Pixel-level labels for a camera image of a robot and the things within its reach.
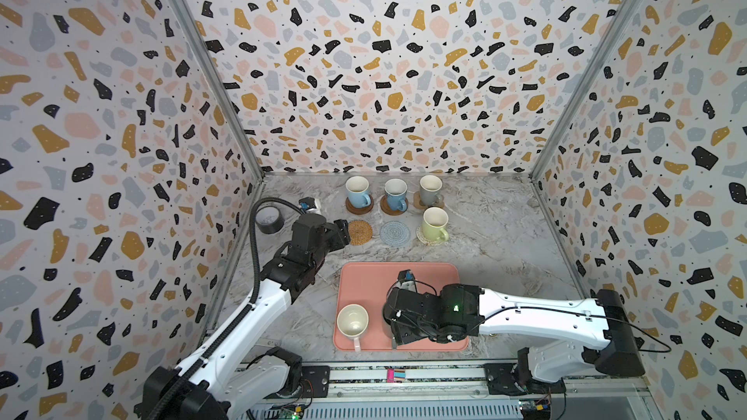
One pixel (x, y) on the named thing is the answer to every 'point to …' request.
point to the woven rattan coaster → (360, 232)
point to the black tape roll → (268, 220)
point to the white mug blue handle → (357, 192)
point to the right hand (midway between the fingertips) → (397, 328)
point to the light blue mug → (395, 190)
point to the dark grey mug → (394, 343)
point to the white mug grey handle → (430, 186)
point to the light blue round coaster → (395, 233)
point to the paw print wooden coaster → (417, 202)
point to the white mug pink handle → (352, 321)
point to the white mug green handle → (434, 222)
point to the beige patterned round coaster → (427, 241)
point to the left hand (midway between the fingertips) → (341, 220)
